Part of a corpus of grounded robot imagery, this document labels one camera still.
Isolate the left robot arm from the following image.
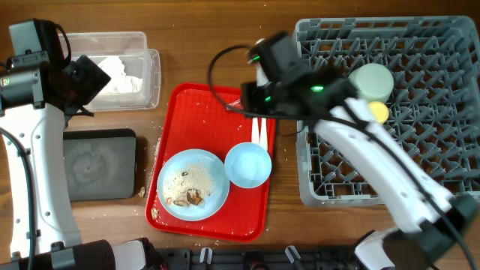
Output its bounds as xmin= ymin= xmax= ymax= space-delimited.
xmin=1 ymin=52 xmax=156 ymax=269

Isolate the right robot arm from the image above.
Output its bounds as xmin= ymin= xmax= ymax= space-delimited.
xmin=241 ymin=74 xmax=479 ymax=269

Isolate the white plastic fork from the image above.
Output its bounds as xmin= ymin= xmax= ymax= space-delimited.
xmin=251 ymin=118 xmax=260 ymax=145

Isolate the yellow cup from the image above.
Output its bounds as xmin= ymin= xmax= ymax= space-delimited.
xmin=368 ymin=101 xmax=390 ymax=125

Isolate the black tray bin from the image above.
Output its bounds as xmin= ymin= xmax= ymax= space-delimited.
xmin=63 ymin=128 xmax=137 ymax=202

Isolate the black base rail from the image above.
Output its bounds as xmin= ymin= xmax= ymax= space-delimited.
xmin=157 ymin=246 xmax=363 ymax=270

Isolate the green bowl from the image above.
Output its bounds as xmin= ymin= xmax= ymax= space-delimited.
xmin=348 ymin=63 xmax=394 ymax=103

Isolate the white plastic spoon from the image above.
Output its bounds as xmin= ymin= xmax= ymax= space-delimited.
xmin=259 ymin=118 xmax=269 ymax=151

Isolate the food crumb on table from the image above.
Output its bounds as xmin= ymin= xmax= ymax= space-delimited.
xmin=138 ymin=187 xmax=146 ymax=197

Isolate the red snack wrapper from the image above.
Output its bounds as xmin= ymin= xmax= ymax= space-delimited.
xmin=226 ymin=99 xmax=243 ymax=110

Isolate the food crumb on tray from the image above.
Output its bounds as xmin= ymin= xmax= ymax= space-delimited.
xmin=151 ymin=207 xmax=158 ymax=220

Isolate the light blue plate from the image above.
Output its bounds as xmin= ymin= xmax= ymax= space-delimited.
xmin=157 ymin=149 xmax=230 ymax=221

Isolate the white napkin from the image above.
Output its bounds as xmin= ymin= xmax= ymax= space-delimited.
xmin=98 ymin=56 xmax=143 ymax=95

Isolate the red serving tray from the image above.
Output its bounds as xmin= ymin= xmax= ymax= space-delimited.
xmin=145 ymin=83 xmax=269 ymax=242

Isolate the light blue bowl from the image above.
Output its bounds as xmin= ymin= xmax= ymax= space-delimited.
xmin=224 ymin=142 xmax=272 ymax=189

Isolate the clear plastic bin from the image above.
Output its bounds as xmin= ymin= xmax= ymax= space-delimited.
xmin=67 ymin=31 xmax=161 ymax=112

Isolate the grey dishwasher rack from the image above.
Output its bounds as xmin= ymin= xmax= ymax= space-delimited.
xmin=292 ymin=16 xmax=479 ymax=197

